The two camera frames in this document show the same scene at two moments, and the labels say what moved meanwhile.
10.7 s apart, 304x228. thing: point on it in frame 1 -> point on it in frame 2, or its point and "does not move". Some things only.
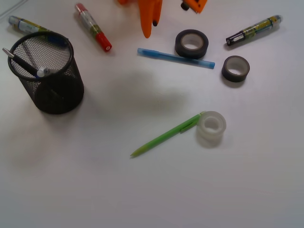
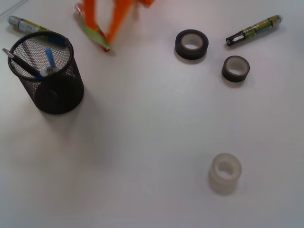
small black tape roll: x=235 y=69 does not move
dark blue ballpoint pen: x=22 y=63 does not move
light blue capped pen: x=175 y=58 -> x=49 y=52
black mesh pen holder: x=44 y=61 does not move
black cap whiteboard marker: x=254 y=30 does not move
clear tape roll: x=210 y=128 -> x=225 y=171
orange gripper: x=152 y=8 -> x=121 y=8
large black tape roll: x=191 y=43 does not move
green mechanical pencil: x=179 y=128 -> x=97 y=35
